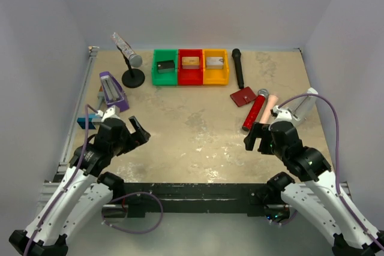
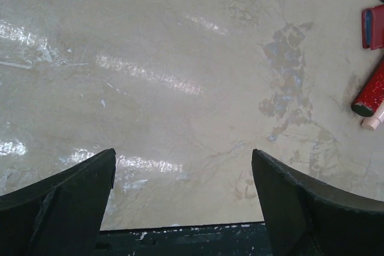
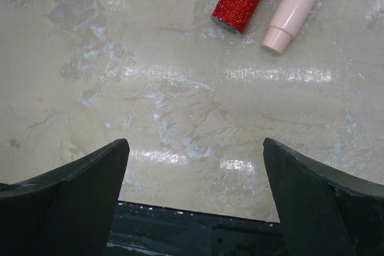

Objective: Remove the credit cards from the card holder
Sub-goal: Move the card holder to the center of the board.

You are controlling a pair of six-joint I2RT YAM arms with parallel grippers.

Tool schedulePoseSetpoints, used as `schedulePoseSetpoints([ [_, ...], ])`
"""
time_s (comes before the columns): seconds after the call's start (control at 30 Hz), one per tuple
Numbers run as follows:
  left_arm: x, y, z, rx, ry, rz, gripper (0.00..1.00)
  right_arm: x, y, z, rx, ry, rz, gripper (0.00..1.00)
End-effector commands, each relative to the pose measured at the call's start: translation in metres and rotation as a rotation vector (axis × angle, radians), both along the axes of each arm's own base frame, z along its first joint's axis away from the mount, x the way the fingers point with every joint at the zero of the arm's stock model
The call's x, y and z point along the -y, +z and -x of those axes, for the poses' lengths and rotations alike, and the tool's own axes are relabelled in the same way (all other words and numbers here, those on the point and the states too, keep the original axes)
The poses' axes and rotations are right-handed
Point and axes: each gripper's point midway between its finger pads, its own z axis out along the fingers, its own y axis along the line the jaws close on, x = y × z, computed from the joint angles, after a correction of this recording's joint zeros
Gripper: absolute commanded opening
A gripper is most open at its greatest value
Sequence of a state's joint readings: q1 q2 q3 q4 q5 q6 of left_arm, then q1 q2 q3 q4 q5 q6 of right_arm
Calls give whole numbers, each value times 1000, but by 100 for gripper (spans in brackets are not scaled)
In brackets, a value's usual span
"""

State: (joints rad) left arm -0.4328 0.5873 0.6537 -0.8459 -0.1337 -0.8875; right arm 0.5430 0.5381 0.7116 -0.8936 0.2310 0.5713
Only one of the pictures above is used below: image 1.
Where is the red leather card holder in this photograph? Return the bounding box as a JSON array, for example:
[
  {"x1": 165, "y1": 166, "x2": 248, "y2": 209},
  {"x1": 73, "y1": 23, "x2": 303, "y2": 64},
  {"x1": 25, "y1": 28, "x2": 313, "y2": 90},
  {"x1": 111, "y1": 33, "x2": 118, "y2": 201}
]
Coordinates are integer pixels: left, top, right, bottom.
[{"x1": 230, "y1": 86, "x2": 257, "y2": 107}]

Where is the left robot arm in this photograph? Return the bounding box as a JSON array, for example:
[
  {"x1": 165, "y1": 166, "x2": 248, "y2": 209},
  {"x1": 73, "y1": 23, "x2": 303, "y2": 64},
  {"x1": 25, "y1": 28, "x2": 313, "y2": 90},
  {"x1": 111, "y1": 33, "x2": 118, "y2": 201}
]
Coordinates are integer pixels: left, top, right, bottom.
[{"x1": 9, "y1": 116, "x2": 151, "y2": 255}]

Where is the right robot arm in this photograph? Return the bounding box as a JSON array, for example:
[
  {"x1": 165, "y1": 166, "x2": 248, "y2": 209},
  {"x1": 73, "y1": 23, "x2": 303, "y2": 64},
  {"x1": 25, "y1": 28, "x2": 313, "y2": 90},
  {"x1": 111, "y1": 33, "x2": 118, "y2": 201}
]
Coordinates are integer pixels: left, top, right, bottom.
[{"x1": 244, "y1": 121, "x2": 383, "y2": 255}]

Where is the black card in green bin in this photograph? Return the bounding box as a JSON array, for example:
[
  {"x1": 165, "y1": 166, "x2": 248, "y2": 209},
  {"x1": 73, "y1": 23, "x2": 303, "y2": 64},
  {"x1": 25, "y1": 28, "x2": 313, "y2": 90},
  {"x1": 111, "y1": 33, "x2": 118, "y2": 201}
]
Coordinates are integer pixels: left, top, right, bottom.
[{"x1": 157, "y1": 60, "x2": 175, "y2": 74}]

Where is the silver card in yellow bin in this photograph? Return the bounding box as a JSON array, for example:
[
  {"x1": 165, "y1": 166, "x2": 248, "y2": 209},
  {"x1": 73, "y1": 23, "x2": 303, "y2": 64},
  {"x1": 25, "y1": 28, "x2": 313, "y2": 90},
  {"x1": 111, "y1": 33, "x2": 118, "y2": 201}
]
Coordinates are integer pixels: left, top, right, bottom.
[{"x1": 206, "y1": 56, "x2": 224, "y2": 70}]

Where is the tan card in red bin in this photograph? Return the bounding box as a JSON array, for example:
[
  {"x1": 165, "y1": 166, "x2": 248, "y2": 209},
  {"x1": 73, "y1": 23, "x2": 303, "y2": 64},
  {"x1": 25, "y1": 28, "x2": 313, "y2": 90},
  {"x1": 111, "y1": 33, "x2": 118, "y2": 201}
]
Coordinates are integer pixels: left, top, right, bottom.
[{"x1": 181, "y1": 56, "x2": 200, "y2": 70}]

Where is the red microphone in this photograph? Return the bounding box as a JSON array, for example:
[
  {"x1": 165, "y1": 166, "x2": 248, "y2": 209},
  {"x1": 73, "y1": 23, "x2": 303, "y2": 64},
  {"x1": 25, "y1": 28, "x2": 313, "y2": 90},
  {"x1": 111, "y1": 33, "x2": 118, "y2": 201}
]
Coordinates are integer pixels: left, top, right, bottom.
[{"x1": 242, "y1": 89, "x2": 269, "y2": 131}]

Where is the blue grey block toy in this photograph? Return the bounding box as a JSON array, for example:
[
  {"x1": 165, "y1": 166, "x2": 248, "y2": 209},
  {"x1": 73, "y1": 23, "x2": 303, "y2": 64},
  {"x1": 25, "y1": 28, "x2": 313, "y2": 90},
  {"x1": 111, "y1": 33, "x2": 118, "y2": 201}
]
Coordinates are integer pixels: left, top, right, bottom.
[{"x1": 76, "y1": 86, "x2": 106, "y2": 131}]

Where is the pink microphone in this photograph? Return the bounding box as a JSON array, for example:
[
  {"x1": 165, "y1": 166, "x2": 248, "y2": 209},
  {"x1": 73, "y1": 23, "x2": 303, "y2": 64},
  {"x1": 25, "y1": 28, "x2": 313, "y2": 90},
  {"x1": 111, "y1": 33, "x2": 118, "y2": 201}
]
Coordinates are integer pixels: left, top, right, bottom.
[{"x1": 259, "y1": 95, "x2": 278, "y2": 124}]

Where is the white metronome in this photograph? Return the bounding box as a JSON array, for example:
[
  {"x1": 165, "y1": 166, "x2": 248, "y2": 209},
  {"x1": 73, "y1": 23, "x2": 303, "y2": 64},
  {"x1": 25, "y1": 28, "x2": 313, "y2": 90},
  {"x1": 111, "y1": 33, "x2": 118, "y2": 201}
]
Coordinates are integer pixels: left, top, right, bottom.
[{"x1": 281, "y1": 96, "x2": 316, "y2": 127}]

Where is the black microphone stand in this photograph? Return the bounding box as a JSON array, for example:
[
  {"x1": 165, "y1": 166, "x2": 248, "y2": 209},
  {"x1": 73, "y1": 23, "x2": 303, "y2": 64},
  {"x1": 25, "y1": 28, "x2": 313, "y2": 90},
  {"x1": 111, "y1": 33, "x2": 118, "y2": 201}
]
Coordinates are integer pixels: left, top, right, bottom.
[{"x1": 117, "y1": 46, "x2": 145, "y2": 88}]

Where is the green plastic bin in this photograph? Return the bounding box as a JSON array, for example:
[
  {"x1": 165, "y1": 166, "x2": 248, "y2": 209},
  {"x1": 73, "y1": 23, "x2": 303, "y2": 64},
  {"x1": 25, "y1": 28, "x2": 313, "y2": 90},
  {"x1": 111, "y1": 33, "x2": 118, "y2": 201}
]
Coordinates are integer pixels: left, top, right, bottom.
[{"x1": 151, "y1": 49, "x2": 178, "y2": 86}]

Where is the glitter silver microphone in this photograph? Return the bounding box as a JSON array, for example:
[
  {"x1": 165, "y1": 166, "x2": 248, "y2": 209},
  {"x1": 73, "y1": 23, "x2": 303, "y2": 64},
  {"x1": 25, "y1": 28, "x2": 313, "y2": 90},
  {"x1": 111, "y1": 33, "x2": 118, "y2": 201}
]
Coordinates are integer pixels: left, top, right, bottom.
[{"x1": 111, "y1": 32, "x2": 143, "y2": 68}]

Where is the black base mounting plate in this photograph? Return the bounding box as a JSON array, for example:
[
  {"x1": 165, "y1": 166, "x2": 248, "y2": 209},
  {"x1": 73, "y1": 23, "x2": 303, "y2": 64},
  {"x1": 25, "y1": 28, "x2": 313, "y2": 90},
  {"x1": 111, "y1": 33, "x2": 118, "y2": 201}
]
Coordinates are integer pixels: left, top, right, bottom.
[{"x1": 112, "y1": 183, "x2": 290, "y2": 219}]

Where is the red plastic bin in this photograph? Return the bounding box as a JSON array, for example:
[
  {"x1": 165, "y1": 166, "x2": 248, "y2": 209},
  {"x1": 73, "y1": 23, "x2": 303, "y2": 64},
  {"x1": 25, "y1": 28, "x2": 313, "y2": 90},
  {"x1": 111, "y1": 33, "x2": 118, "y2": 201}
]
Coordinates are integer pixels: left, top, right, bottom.
[{"x1": 178, "y1": 49, "x2": 203, "y2": 86}]

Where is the yellow plastic bin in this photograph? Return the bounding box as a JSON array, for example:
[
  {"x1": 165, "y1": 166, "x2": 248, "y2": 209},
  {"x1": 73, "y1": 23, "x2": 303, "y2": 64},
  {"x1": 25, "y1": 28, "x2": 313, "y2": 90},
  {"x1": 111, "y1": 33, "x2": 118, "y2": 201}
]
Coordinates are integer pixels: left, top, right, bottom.
[{"x1": 202, "y1": 49, "x2": 230, "y2": 86}]

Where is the black microphone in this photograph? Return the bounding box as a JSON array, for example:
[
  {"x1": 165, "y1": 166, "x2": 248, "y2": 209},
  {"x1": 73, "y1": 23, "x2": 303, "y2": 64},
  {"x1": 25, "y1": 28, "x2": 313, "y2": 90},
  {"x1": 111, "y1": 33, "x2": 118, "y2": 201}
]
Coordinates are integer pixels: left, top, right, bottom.
[{"x1": 232, "y1": 49, "x2": 244, "y2": 89}]

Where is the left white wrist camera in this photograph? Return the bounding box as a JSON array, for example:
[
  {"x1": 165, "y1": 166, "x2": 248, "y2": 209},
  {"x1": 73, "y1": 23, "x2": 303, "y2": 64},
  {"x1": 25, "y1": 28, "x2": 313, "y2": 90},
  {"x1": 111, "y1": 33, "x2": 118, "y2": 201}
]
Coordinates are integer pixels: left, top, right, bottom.
[{"x1": 89, "y1": 106, "x2": 120, "y2": 126}]

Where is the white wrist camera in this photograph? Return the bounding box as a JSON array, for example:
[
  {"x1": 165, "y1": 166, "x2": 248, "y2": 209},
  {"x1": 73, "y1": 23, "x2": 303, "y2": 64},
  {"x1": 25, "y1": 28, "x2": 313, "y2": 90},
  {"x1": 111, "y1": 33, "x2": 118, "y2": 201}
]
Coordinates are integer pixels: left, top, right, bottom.
[
  {"x1": 271, "y1": 106, "x2": 297, "y2": 125},
  {"x1": 89, "y1": 106, "x2": 120, "y2": 126}
]

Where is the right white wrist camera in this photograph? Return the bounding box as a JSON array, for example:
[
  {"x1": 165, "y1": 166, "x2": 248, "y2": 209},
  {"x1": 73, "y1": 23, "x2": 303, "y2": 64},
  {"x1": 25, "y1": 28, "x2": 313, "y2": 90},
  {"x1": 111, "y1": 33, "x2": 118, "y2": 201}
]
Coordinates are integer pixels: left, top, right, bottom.
[{"x1": 271, "y1": 106, "x2": 297, "y2": 125}]

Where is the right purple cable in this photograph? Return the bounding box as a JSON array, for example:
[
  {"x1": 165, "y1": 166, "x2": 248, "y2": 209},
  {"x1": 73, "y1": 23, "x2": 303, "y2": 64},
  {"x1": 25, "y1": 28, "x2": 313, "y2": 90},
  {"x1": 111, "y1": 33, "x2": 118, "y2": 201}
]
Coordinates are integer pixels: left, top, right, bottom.
[{"x1": 275, "y1": 93, "x2": 384, "y2": 252}]

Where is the aluminium frame rail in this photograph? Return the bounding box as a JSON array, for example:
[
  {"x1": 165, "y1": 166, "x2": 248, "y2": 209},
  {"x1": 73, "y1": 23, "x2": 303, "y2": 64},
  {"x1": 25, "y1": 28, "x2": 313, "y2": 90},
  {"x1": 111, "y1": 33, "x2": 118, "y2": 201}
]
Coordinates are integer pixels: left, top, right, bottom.
[{"x1": 37, "y1": 46, "x2": 100, "y2": 209}]

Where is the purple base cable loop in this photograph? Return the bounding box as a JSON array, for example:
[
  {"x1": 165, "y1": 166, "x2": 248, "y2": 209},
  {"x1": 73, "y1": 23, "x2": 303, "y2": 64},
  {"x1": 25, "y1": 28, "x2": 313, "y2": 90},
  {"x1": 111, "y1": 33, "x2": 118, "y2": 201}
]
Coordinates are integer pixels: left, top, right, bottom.
[{"x1": 101, "y1": 191, "x2": 164, "y2": 235}]

